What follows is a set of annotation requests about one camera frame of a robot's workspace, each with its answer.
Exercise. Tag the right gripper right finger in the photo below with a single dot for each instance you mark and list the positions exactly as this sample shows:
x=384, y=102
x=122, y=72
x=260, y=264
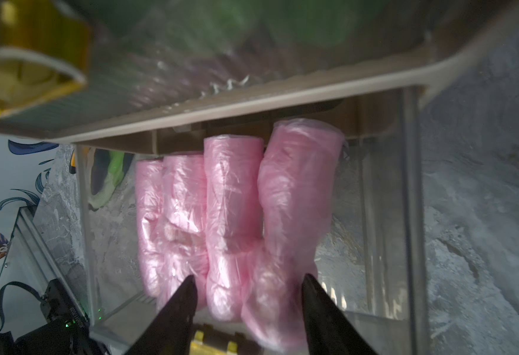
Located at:
x=327, y=329

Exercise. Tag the green black work glove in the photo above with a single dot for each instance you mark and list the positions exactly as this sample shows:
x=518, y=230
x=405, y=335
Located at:
x=105, y=170

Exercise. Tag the pink bag roll four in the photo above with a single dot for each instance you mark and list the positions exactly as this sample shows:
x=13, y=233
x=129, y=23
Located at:
x=234, y=220

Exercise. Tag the pink bag roll two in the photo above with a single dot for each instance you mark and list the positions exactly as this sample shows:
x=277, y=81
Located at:
x=182, y=226

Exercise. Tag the pink bag roll three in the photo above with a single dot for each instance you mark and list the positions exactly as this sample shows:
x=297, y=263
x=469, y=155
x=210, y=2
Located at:
x=148, y=174

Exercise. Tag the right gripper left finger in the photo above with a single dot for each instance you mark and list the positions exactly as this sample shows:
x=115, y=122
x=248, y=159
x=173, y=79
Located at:
x=170, y=331

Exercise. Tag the pink bag roll five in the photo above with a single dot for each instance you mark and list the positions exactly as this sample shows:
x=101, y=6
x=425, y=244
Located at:
x=295, y=186

